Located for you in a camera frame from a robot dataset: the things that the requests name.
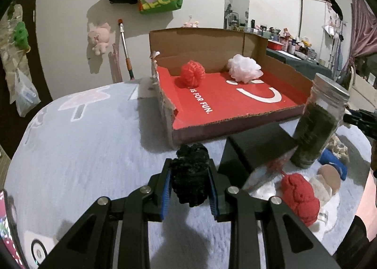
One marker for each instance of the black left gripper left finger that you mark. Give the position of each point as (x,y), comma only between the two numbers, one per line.
(114,233)

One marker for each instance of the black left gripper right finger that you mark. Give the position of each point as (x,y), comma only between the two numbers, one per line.
(267,227)

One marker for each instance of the cream lace scrunchie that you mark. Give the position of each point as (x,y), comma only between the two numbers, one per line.
(338,148)

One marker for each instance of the red knitted soft object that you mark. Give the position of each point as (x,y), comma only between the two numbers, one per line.
(299,196)

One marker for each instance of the black fluffy pompom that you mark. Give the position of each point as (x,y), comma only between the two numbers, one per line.
(189,174)

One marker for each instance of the large jar with green leaves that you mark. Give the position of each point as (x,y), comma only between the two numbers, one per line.
(321,116)

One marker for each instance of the white charger device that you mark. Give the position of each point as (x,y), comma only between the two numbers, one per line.
(37,247)

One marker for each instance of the beige round pad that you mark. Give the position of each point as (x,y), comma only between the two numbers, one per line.
(331,177)

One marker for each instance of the pink curtain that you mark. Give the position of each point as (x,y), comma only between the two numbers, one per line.
(363,36)

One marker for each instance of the colourful black small box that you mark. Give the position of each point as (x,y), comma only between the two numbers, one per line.
(254,155)

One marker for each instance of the white wardrobe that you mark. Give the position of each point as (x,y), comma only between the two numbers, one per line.
(315,15)

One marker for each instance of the white mesh pouf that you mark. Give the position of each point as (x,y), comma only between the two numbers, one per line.
(244,69)

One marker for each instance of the plastic bag on door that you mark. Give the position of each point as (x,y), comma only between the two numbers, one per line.
(26,95)

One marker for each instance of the red cardboard box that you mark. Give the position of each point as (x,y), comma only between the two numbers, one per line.
(220,106)

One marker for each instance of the red mesh pouf in box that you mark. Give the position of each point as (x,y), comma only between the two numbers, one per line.
(192,74)

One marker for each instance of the pink pig plush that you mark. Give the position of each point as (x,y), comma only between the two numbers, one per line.
(99,39)

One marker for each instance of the green dinosaur plush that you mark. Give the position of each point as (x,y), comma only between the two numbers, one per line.
(20,37)

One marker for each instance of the orange handled brush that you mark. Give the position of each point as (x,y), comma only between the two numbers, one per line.
(123,41)

